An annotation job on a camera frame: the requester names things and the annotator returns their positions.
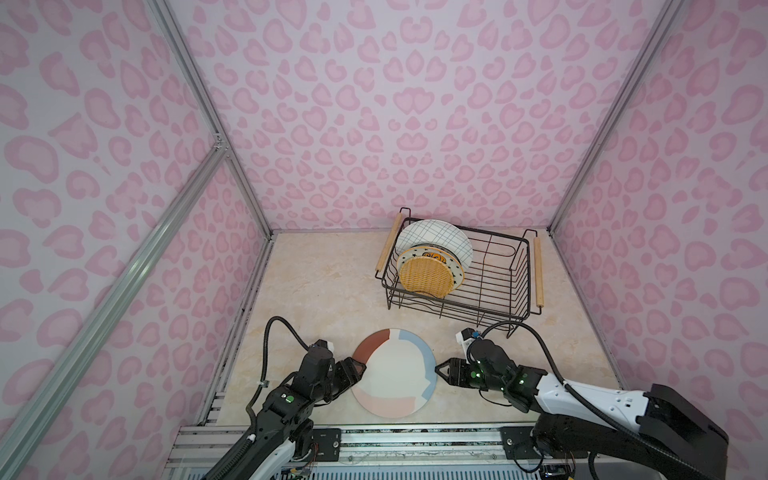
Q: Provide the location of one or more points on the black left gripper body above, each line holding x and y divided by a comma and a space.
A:
327, 390

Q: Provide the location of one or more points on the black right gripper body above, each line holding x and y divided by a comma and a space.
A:
478, 380

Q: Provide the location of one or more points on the large pastel colour-block plate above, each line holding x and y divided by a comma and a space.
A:
399, 377

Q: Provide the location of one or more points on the black wire dish rack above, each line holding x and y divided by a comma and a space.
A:
504, 280

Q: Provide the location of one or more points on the tan woven bamboo tray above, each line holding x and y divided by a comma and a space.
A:
427, 275

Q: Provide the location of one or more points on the star pattern character plate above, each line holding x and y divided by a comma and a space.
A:
429, 250

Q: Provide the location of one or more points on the white grid pattern plate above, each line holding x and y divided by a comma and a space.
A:
436, 233

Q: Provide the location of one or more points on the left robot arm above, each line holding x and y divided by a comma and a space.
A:
281, 430

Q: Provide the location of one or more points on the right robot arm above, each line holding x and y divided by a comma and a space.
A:
657, 428

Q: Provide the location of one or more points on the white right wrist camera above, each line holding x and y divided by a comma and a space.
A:
466, 337

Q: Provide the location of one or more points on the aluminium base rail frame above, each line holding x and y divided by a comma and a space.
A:
446, 451

